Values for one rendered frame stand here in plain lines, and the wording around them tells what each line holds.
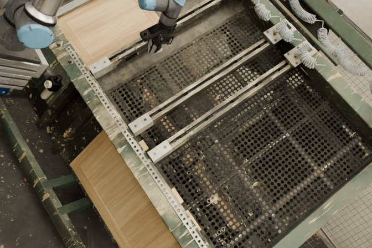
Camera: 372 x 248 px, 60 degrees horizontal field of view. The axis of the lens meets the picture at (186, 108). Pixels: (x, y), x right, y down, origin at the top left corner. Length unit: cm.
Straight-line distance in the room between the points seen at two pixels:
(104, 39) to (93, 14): 21
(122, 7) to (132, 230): 143
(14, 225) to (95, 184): 51
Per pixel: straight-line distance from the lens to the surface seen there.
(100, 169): 221
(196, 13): 214
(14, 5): 141
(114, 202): 219
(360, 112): 208
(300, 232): 184
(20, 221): 231
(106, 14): 223
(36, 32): 127
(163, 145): 175
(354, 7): 674
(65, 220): 222
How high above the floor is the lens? 180
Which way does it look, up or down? 20 degrees down
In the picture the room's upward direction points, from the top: 47 degrees clockwise
